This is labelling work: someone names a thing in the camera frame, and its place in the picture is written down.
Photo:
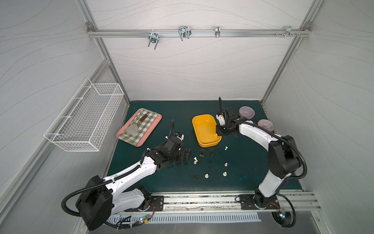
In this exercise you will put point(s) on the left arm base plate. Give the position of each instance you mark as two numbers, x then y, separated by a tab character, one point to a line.
156	203

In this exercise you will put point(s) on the yellow plastic storage box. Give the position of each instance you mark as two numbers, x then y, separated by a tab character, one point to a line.
205	130

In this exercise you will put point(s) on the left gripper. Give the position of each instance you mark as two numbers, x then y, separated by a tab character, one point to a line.
181	155

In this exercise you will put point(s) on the green checkered cloth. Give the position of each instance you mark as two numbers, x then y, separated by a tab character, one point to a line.
140	127

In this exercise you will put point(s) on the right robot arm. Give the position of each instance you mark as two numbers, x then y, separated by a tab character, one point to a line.
283	156

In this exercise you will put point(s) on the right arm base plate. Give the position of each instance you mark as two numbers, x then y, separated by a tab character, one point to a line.
257	202

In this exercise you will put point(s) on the purple ribbed bowl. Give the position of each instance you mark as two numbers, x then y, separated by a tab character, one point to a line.
266	124

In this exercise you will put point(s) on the purple bowl upright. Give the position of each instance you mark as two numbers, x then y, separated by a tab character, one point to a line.
246	112

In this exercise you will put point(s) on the white vent strip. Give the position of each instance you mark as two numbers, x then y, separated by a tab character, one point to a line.
186	218

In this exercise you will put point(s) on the metal bracket right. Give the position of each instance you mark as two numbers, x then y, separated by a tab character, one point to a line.
288	33

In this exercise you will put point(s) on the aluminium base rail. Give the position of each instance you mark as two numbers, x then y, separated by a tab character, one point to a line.
213	202

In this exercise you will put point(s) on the metal hook clamp left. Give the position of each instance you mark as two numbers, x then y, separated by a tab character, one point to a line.
153	39

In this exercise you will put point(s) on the metal hook clamp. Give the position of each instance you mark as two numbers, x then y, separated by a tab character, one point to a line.
184	32
153	39

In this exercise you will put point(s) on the white wire basket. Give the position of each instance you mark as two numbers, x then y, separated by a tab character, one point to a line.
84	122

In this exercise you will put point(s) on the metal spatula wooden handle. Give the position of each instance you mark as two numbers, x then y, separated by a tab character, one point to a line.
133	128

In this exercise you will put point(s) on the metal hook clamp middle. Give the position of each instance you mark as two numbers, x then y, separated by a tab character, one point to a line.
184	32

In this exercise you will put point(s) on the aluminium crossbar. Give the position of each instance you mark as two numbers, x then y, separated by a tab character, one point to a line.
195	33

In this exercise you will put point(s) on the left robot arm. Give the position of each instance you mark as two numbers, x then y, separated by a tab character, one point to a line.
107	196

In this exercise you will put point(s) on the metal ring clamp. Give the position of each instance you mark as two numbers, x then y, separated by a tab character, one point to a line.
217	31

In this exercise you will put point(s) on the pink tray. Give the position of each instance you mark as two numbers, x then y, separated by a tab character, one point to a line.
138	127

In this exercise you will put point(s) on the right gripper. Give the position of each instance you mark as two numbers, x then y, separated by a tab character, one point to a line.
223	126

